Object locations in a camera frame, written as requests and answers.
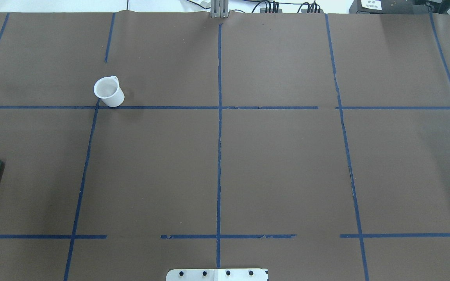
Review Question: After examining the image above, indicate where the white plastic cup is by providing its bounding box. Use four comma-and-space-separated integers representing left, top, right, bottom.
93, 75, 125, 107

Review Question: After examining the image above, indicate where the black box with label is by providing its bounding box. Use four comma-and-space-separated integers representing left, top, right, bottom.
349, 0, 430, 14

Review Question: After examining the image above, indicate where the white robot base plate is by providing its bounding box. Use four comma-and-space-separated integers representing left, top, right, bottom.
166, 268, 269, 281

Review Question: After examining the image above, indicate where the grey aluminium frame post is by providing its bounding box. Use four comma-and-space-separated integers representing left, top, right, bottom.
210, 0, 230, 18

